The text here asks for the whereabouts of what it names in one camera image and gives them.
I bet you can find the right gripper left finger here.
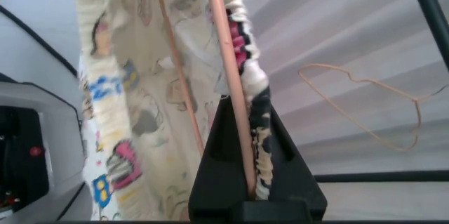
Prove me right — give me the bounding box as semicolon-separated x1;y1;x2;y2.
188;94;255;222

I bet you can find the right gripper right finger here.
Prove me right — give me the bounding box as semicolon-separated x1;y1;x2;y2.
269;106;328;222

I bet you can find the pink clothes hanger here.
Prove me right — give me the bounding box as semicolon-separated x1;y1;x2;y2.
297;62;449;152
151;0;257;199

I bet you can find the cream printed garment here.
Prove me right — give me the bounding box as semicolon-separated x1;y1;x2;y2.
69;0;274;222

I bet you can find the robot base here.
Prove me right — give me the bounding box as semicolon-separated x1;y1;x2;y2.
0;72;87;224

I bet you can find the black clothes rack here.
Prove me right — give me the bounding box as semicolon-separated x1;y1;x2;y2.
314;0;449;183

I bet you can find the white curtain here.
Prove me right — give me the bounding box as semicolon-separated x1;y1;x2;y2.
241;0;449;176

